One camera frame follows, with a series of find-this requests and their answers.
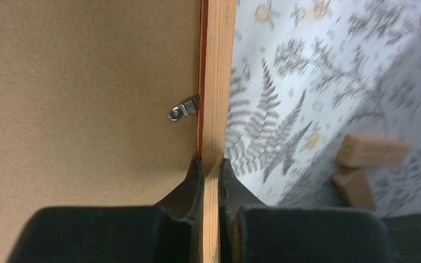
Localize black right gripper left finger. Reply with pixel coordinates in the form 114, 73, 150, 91
155, 158, 204, 262

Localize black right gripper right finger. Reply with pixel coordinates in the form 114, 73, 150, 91
218, 158, 269, 262

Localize brown cardboard backing board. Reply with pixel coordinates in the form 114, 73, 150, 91
0, 1, 201, 262

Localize orange wooden picture frame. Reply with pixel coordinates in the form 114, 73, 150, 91
197, 1, 237, 262

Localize lower small wooden block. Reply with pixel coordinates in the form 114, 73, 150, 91
332, 168, 377, 211

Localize small wooden block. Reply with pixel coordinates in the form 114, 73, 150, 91
336, 134, 411, 168
332, 168, 377, 211

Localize upper small wooden block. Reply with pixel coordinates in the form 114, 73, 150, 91
336, 134, 411, 168

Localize floral patterned table mat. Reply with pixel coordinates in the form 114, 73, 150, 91
225, 1, 421, 217

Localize metal frame retaining clip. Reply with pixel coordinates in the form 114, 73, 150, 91
168, 95, 200, 122

